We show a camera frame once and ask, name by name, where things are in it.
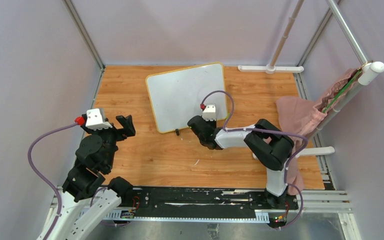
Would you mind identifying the green clothes hanger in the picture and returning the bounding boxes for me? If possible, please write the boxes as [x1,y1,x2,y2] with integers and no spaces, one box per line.
[318,67,363,114]

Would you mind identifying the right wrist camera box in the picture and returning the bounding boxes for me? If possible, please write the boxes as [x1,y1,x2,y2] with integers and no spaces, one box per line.
[200,103,217,122]

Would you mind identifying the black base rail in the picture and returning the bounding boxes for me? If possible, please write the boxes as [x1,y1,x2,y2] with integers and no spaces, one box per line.
[118,186,299,220]

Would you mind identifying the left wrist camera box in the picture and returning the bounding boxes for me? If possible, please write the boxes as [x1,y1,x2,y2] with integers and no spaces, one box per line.
[85,108,113,131]

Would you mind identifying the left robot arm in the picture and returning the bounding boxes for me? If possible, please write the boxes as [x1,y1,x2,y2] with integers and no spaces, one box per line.
[38,109,136,240]

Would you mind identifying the white clothes rack base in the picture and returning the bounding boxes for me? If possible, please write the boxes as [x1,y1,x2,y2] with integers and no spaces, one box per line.
[237,65,304,74]

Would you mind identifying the pink cloth shorts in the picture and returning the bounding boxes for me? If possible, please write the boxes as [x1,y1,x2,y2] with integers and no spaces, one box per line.
[275,68,361,191]

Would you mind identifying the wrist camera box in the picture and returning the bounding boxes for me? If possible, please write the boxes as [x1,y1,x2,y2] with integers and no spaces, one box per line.
[85,108,113,131]
[200,103,217,122]

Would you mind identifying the yellow framed whiteboard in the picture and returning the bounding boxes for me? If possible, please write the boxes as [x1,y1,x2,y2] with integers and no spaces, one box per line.
[145,62,228,134]

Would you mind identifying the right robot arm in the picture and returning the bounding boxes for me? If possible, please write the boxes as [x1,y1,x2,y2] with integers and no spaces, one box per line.
[187,115,294,209]

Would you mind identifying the white rack side foot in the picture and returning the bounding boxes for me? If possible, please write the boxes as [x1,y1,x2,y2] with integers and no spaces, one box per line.
[252,146,336,161]

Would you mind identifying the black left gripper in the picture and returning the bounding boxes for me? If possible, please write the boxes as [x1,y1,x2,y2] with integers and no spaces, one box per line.
[82,113,136,170]

